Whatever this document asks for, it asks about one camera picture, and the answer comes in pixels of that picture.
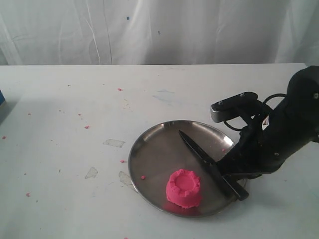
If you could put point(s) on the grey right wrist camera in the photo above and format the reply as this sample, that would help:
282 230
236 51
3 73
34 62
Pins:
231 107

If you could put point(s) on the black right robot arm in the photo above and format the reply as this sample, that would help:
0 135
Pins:
303 96

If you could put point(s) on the round steel plate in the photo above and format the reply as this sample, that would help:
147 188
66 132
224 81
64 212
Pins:
160 151

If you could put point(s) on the pink play dough lump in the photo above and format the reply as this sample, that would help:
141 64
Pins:
184 189

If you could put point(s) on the black knife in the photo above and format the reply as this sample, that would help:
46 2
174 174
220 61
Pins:
226 184

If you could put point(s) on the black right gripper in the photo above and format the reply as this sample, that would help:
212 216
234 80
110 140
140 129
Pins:
264 145

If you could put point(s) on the white backdrop curtain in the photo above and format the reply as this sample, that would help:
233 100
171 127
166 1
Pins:
134 32

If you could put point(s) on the blue box at edge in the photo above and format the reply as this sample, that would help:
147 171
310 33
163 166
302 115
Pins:
2 98

